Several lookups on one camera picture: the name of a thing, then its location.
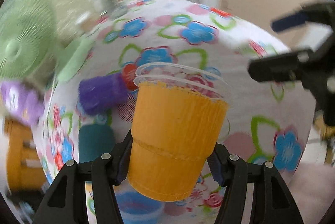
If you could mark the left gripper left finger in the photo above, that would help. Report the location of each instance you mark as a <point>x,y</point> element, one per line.
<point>65,200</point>

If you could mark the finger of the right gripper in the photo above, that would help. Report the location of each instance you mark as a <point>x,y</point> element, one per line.
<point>321,13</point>
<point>314,70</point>

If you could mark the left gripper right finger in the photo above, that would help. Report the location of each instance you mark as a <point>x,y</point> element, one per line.
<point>272,199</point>

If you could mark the orange fuzzy cup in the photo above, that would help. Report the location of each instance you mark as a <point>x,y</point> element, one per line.
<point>174,131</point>

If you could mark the blue fuzzy cup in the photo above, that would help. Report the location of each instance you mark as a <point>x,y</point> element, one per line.
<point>136,208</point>

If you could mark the teal cup with yellow rim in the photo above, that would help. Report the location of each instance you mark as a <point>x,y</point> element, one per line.
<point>93,141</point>

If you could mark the purple fuzzy cup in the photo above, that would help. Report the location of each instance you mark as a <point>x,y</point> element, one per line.
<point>99,94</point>

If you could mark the wooden chair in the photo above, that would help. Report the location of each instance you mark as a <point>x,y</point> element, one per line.
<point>23,167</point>

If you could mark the floral tablecloth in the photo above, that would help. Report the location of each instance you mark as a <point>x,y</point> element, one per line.
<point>188,45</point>

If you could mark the purple plush toy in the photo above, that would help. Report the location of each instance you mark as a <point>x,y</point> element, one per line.
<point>23,103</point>

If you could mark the cotton swab container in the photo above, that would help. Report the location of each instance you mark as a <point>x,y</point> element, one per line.
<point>84,21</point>

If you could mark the green desk fan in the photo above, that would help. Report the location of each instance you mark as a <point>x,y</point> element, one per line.
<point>28,38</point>

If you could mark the beige patterned wall mat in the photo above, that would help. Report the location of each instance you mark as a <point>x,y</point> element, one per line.
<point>67,13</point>

